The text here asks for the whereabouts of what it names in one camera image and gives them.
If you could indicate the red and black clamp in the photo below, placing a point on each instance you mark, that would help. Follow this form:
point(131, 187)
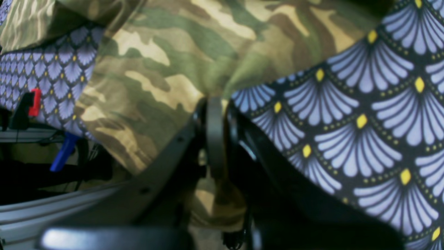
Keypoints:
point(28, 107)

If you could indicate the purple fan-pattern tablecloth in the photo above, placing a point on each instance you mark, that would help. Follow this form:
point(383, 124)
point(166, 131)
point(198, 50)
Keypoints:
point(366, 125)

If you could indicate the camouflage T-shirt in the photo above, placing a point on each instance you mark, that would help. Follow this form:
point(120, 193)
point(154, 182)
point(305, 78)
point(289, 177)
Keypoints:
point(129, 73)

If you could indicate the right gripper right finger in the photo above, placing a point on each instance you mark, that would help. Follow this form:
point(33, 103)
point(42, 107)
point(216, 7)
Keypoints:
point(286, 211)

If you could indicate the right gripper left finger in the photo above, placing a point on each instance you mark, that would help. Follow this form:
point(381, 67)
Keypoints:
point(160, 194)

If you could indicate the blue clamp handle centre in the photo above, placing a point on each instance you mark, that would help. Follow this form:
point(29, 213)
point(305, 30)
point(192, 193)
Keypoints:
point(64, 153)

